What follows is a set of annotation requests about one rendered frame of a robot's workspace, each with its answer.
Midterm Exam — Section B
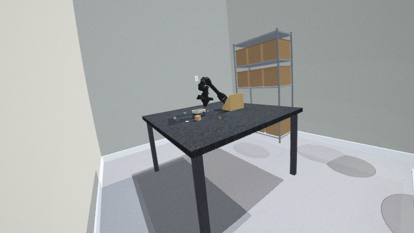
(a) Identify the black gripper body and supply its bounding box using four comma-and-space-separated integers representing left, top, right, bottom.
197, 92, 213, 100

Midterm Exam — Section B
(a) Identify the white open tray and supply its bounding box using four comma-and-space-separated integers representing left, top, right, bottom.
192, 108, 206, 114

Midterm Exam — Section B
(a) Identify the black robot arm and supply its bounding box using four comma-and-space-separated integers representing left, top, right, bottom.
198, 77, 227, 103

